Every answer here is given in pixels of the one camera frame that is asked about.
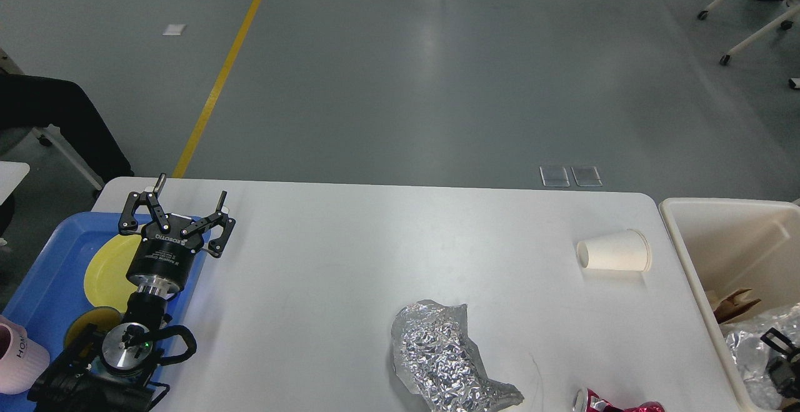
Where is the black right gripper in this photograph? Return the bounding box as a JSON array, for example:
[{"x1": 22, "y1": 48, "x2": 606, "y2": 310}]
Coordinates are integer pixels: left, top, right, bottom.
[{"x1": 760, "y1": 328, "x2": 799, "y2": 399}]

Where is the pink mug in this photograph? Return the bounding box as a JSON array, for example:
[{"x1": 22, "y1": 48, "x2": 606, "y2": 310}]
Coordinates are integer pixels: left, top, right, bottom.
[{"x1": 1, "y1": 317, "x2": 51, "y2": 395}]

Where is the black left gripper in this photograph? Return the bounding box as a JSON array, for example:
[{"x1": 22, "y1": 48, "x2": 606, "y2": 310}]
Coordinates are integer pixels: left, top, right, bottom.
[{"x1": 117, "y1": 173, "x2": 237, "y2": 300}]

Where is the aluminium foil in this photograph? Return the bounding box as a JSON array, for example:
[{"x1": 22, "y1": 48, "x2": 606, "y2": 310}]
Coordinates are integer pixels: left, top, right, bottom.
[
  {"x1": 391, "y1": 299, "x2": 524, "y2": 411},
  {"x1": 720, "y1": 304, "x2": 799, "y2": 410}
]

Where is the white paper cup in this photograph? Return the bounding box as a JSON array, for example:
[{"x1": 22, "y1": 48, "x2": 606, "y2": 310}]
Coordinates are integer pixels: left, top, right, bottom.
[{"x1": 576, "y1": 229, "x2": 653, "y2": 272}]

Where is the yellow plastic plate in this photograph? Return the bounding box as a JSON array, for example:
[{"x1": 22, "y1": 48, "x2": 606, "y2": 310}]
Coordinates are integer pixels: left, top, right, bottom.
[{"x1": 83, "y1": 235, "x2": 140, "y2": 313}]

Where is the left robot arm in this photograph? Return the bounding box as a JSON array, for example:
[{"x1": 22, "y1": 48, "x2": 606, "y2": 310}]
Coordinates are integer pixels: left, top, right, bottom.
[{"x1": 27, "y1": 174, "x2": 236, "y2": 411}]

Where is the crushed red can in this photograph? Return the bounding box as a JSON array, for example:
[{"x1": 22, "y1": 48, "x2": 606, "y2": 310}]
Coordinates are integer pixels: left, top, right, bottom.
[{"x1": 573, "y1": 388, "x2": 666, "y2": 412}]

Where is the white chair base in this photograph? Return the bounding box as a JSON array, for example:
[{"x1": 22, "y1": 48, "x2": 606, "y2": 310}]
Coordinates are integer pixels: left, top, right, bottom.
[{"x1": 694, "y1": 0, "x2": 798, "y2": 68}]

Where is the white plastic bin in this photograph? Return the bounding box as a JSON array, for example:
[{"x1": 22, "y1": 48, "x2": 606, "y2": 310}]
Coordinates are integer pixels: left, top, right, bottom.
[{"x1": 658, "y1": 198, "x2": 799, "y2": 411}]

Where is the brown paper bag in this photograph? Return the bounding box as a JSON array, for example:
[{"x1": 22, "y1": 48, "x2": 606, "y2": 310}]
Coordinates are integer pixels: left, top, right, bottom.
[{"x1": 705, "y1": 288, "x2": 762, "y2": 324}]

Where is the small white side table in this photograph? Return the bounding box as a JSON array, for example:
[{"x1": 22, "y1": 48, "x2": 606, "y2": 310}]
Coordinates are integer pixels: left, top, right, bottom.
[{"x1": 0, "y1": 161, "x2": 31, "y2": 204}]

